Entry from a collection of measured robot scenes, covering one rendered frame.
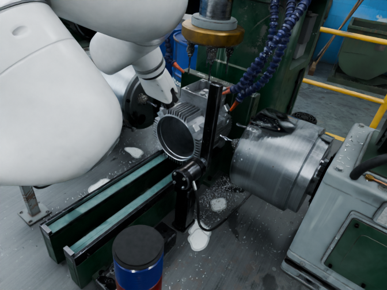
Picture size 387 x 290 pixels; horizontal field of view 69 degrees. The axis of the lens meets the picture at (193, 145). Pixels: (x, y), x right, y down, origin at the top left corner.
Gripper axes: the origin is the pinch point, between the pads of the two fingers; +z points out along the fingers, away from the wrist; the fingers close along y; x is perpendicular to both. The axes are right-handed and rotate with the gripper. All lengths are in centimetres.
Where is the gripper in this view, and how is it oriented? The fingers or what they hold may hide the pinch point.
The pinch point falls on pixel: (168, 104)
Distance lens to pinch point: 88.9
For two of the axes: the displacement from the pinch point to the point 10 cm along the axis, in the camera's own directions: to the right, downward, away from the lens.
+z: 2.2, 5.0, 8.4
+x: 5.7, -7.6, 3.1
